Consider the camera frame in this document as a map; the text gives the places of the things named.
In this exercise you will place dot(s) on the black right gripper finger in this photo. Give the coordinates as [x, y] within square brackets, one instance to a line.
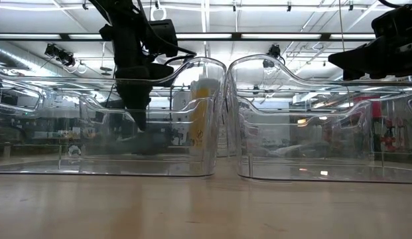
[351, 76]
[355, 61]

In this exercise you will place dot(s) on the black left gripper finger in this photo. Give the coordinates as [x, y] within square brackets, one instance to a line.
[131, 103]
[147, 99]

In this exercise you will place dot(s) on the red cabinet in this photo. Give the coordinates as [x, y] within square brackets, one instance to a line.
[376, 108]

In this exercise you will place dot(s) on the yellow canister with white lid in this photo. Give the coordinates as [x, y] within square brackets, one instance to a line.
[202, 113]

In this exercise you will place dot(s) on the red equipment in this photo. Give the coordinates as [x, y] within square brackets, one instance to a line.
[389, 139]

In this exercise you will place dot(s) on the black beam with light strips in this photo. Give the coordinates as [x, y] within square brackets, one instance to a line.
[237, 36]

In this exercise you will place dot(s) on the clear plastic bin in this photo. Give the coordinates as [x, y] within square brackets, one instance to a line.
[292, 172]
[26, 167]

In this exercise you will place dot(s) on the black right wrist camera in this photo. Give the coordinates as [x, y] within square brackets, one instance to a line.
[396, 20]

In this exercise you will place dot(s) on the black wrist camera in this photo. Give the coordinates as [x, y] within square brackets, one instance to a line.
[396, 20]
[162, 36]

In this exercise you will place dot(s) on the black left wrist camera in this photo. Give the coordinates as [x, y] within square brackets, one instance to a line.
[162, 36]

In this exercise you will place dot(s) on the black ceiling camera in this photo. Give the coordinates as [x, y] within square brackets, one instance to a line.
[59, 54]

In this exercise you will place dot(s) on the black hanging camera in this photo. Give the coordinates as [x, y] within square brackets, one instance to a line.
[274, 51]

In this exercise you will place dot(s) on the silver ceiling duct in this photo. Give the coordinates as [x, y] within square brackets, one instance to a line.
[13, 58]

